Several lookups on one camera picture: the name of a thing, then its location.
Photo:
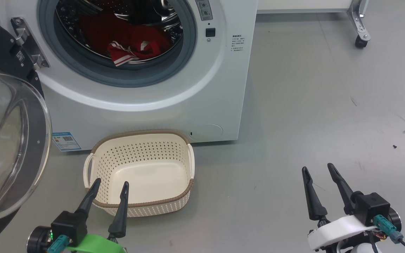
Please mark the blue energy label sticker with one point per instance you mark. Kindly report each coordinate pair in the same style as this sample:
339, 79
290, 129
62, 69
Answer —
66, 141

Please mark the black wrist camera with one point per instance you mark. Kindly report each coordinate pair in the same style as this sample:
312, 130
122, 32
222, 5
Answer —
373, 207
69, 226

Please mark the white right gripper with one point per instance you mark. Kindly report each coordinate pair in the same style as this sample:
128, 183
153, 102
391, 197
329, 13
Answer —
332, 233

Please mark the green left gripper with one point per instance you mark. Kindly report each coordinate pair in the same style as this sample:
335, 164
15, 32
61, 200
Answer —
97, 244

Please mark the metal bracket with caster wheel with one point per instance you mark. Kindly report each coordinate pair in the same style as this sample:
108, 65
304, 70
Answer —
359, 24

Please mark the white front-load washing machine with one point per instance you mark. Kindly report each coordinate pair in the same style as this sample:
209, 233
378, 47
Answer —
153, 116

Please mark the white partition panel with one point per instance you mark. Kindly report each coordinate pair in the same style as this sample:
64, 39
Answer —
301, 5

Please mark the cream perforated laundry basket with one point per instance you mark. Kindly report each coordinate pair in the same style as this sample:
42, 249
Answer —
142, 182

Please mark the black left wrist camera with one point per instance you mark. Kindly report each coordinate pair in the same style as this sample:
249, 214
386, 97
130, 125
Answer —
69, 226

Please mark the black round washer door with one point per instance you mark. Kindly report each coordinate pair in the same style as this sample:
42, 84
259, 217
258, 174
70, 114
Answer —
33, 147

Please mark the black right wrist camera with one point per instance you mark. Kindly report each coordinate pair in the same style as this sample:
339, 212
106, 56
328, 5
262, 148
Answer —
373, 207

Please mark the red basketball jersey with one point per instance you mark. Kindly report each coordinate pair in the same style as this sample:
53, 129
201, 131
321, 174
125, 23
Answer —
100, 31

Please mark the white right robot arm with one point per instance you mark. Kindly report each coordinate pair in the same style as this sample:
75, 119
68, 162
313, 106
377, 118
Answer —
364, 248

